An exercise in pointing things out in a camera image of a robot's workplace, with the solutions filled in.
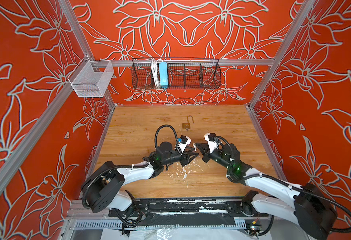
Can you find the aluminium frame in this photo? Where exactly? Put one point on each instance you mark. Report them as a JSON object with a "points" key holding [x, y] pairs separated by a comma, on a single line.
{"points": [[65, 66]]}

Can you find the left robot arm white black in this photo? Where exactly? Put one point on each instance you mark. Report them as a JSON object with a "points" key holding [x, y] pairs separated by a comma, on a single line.
{"points": [[102, 189]]}

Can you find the blue white box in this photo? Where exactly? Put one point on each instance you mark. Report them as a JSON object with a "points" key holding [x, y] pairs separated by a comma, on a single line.
{"points": [[163, 75]]}

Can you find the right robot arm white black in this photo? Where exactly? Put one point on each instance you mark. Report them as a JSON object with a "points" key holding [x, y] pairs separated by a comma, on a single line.
{"points": [[304, 206]]}

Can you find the large brass padlock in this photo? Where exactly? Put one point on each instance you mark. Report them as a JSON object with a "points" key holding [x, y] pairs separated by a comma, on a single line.
{"points": [[187, 126]]}

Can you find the clear plastic bin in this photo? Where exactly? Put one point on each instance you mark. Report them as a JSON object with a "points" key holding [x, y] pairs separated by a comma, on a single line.
{"points": [[90, 79]]}

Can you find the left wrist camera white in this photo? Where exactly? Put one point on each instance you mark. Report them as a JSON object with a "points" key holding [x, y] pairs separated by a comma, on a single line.
{"points": [[182, 143]]}

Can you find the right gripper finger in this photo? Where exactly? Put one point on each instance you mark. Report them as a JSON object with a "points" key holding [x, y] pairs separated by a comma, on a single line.
{"points": [[206, 158], [204, 148]]}

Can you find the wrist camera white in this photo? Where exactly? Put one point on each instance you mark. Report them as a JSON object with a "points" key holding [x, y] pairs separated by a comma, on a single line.
{"points": [[182, 143], [212, 142]]}

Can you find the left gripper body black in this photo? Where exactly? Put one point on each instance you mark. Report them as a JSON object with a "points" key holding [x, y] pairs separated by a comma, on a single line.
{"points": [[173, 158]]}

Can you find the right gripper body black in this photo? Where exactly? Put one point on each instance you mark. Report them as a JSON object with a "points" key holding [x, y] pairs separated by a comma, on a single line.
{"points": [[218, 158]]}

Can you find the black wire basket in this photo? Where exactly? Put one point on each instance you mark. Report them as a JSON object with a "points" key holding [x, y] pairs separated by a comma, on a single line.
{"points": [[183, 73]]}

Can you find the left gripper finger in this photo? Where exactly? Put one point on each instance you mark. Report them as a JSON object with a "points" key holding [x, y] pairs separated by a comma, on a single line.
{"points": [[188, 150], [187, 158]]}

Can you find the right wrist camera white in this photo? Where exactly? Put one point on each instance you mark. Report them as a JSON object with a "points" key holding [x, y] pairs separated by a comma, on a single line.
{"points": [[212, 142]]}

